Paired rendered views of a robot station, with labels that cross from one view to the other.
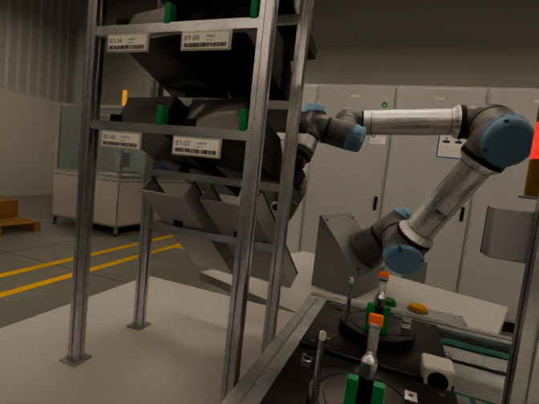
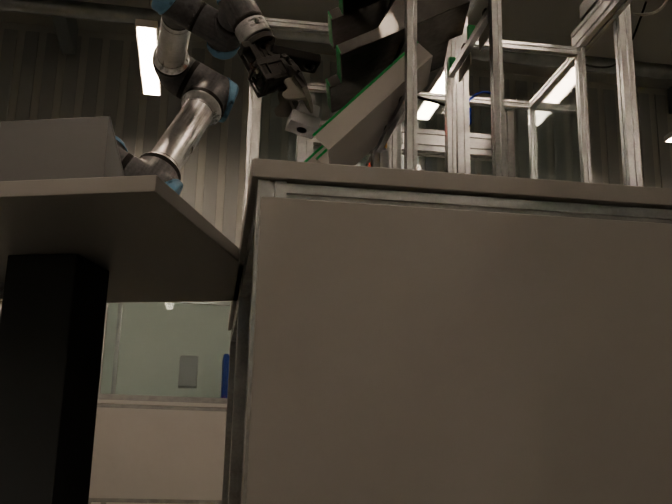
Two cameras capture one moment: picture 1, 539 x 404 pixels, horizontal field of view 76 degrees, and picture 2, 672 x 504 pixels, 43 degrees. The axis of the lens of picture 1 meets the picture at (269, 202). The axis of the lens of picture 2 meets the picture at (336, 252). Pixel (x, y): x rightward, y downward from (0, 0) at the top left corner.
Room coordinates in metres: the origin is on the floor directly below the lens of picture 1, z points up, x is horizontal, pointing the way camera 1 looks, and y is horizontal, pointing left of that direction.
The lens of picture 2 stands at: (1.61, 1.52, 0.40)
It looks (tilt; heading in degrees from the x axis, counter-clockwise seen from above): 14 degrees up; 242
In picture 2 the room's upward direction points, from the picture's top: 1 degrees clockwise
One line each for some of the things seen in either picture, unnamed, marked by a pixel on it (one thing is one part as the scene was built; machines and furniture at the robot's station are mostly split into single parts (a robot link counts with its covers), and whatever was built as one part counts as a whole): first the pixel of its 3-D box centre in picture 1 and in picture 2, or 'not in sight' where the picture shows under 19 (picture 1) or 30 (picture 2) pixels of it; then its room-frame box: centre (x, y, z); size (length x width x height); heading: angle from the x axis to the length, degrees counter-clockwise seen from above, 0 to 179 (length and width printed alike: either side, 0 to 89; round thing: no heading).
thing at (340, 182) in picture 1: (339, 191); not in sight; (3.92, -0.78, 1.12); 0.94 x 0.54 x 2.25; 71
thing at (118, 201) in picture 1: (135, 163); not in sight; (6.52, 2.59, 1.13); 2.26 x 1.36 x 2.25; 161
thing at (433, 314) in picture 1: (415, 321); not in sight; (0.81, -0.38, 0.93); 0.21 x 0.07 x 0.06; 70
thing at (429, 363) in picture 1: (435, 373); not in sight; (0.51, -0.29, 0.97); 0.05 x 0.05 x 0.04; 70
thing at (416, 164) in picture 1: (422, 200); not in sight; (3.64, -1.60, 1.12); 0.80 x 0.54 x 2.25; 71
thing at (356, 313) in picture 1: (376, 327); not in sight; (0.64, -0.23, 0.98); 0.14 x 0.14 x 0.02
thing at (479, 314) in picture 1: (352, 292); (82, 255); (1.24, -0.34, 0.84); 0.90 x 0.70 x 0.03; 51
